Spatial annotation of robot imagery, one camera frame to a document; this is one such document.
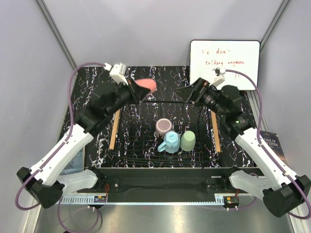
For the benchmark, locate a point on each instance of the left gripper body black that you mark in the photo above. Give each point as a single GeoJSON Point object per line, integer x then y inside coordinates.
{"type": "Point", "coordinates": [125, 94]}

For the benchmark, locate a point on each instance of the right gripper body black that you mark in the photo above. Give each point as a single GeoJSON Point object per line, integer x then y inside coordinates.
{"type": "Point", "coordinates": [206, 98]}

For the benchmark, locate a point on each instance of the pink plastic cup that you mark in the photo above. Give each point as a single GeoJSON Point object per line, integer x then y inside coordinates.
{"type": "Point", "coordinates": [147, 83]}

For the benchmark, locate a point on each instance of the green plastic cup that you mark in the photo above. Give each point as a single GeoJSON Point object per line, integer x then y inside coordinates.
{"type": "Point", "coordinates": [187, 142]}

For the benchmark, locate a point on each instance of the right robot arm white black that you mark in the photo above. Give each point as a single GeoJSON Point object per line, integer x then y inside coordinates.
{"type": "Point", "coordinates": [282, 189]}

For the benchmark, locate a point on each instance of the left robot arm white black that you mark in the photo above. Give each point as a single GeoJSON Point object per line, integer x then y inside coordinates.
{"type": "Point", "coordinates": [44, 180]}

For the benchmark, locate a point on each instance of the mauve ceramic mug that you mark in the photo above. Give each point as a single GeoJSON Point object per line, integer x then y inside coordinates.
{"type": "Point", "coordinates": [163, 126]}

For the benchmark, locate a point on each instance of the black marble pattern mat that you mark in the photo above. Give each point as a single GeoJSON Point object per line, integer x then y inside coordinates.
{"type": "Point", "coordinates": [168, 79]}

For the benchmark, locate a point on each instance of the light blue ceramic mug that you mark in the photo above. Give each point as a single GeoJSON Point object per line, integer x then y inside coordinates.
{"type": "Point", "coordinates": [171, 143]}

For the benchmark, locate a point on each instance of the Tale of Two Cities book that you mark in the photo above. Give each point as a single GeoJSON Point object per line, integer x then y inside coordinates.
{"type": "Point", "coordinates": [273, 142]}

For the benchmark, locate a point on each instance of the Nineteen Eighty-Four book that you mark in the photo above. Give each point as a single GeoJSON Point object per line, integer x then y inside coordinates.
{"type": "Point", "coordinates": [77, 164]}

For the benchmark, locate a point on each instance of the right wooden rack handle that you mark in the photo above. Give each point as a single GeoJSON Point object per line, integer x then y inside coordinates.
{"type": "Point", "coordinates": [216, 132]}

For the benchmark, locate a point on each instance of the wooden rack handle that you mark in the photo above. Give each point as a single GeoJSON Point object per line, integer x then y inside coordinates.
{"type": "Point", "coordinates": [114, 130]}
{"type": "Point", "coordinates": [216, 132]}

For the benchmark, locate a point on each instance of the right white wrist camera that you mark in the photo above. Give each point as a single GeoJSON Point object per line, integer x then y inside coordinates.
{"type": "Point", "coordinates": [220, 77]}

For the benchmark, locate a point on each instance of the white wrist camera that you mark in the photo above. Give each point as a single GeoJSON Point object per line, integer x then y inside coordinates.
{"type": "Point", "coordinates": [117, 73]}
{"type": "Point", "coordinates": [220, 77]}

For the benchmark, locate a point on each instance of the left wooden rack handle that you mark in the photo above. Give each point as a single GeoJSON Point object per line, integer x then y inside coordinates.
{"type": "Point", "coordinates": [114, 130]}

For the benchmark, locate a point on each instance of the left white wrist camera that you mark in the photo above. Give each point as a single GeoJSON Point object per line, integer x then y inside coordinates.
{"type": "Point", "coordinates": [117, 73]}

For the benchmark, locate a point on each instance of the black wire dish rack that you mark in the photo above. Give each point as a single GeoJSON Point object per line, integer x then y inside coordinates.
{"type": "Point", "coordinates": [137, 142]}

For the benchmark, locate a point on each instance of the white whiteboard black frame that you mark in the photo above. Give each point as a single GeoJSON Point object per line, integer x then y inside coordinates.
{"type": "Point", "coordinates": [207, 55]}

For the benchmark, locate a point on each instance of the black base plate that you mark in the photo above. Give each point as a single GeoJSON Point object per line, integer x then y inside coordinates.
{"type": "Point", "coordinates": [143, 185]}

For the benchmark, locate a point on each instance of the white cable duct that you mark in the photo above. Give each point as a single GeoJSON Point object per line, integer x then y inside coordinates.
{"type": "Point", "coordinates": [84, 199]}

